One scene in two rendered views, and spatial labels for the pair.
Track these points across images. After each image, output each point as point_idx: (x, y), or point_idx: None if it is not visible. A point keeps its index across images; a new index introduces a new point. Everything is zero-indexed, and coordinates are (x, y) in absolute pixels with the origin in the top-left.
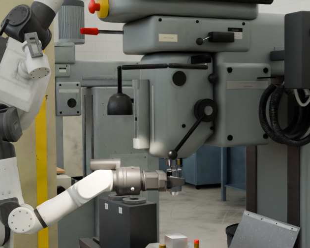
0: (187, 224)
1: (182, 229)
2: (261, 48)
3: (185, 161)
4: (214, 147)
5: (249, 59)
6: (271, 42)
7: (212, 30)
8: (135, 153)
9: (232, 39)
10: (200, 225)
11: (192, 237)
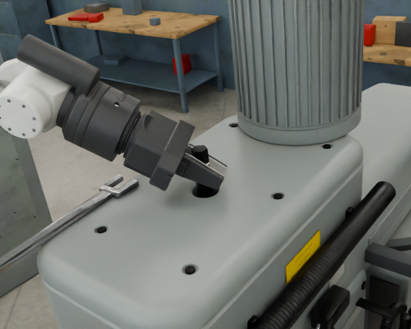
0: (45, 134)
1: (44, 145)
2: (357, 256)
3: (10, 44)
4: (38, 23)
5: (345, 286)
6: (366, 234)
7: (312, 300)
8: None
9: (348, 303)
10: (60, 132)
11: (61, 156)
